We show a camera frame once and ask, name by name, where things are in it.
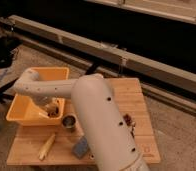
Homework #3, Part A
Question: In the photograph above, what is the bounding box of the corn cob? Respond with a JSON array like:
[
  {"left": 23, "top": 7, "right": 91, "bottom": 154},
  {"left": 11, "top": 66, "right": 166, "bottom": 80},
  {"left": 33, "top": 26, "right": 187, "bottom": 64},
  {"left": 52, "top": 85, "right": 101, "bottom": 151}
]
[{"left": 38, "top": 133, "right": 56, "bottom": 160}]

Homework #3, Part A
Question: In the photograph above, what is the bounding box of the wooden brush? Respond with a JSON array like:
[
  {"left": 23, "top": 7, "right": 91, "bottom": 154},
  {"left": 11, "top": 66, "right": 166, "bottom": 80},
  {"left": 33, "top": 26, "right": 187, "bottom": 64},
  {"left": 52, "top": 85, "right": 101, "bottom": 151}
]
[{"left": 45, "top": 103, "right": 59, "bottom": 117}]

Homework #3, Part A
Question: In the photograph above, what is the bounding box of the yellow plastic tray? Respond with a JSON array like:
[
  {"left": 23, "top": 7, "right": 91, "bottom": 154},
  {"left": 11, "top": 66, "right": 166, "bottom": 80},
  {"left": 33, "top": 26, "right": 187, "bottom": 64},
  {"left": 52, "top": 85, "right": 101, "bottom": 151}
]
[{"left": 6, "top": 67, "right": 69, "bottom": 126}]

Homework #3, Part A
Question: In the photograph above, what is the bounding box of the blue grey sponge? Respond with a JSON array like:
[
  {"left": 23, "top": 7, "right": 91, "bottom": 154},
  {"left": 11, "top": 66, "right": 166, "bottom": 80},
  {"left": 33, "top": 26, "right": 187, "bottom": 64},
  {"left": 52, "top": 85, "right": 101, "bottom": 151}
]
[{"left": 72, "top": 137, "right": 89, "bottom": 159}]

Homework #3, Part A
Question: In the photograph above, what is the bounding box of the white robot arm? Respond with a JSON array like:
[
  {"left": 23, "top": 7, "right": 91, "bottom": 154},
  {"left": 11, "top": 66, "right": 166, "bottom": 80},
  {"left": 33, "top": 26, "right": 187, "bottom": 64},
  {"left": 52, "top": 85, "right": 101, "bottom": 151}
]
[{"left": 14, "top": 68, "right": 150, "bottom": 171}]

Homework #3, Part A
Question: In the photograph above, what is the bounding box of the long wooden beam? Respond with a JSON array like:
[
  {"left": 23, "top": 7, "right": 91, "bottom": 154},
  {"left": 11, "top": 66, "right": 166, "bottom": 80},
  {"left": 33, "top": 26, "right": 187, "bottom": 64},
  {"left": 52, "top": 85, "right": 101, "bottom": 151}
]
[{"left": 9, "top": 15, "right": 196, "bottom": 94}]

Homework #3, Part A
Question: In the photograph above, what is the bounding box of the small metal cup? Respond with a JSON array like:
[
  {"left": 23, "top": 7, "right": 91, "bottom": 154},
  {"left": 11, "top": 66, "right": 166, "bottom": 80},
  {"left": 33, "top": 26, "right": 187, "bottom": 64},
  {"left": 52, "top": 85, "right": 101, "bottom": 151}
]
[{"left": 62, "top": 115, "right": 76, "bottom": 132}]

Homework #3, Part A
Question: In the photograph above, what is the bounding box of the red grapes bunch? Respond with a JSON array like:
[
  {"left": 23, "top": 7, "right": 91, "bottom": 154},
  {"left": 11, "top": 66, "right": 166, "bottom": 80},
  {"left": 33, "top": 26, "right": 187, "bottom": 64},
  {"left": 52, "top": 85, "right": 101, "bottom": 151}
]
[{"left": 123, "top": 114, "right": 133, "bottom": 126}]

